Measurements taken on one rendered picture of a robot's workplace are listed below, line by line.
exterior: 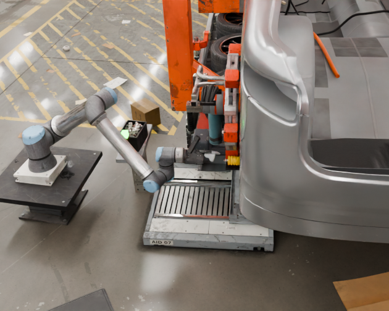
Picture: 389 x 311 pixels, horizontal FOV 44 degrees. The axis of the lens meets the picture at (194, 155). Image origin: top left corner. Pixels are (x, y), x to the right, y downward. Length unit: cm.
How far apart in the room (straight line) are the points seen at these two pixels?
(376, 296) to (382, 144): 93
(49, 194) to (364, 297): 203
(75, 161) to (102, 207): 38
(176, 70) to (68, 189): 107
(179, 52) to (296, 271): 158
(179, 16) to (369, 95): 126
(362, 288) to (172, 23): 198
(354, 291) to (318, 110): 107
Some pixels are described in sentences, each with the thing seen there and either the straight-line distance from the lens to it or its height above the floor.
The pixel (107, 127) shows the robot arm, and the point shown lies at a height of 82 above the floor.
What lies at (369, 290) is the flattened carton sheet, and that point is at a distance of 305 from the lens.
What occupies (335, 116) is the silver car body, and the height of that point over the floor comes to 95.
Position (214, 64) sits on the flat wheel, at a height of 40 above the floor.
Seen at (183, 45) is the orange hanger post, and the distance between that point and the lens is 325.
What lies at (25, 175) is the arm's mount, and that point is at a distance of 340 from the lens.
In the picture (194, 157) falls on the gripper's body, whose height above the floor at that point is 64.
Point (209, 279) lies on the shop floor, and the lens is 300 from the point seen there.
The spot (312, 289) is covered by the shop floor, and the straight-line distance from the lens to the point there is 300.
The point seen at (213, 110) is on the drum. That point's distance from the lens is 287.
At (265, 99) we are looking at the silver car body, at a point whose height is 143.
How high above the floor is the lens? 234
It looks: 37 degrees down
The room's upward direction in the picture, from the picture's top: 3 degrees counter-clockwise
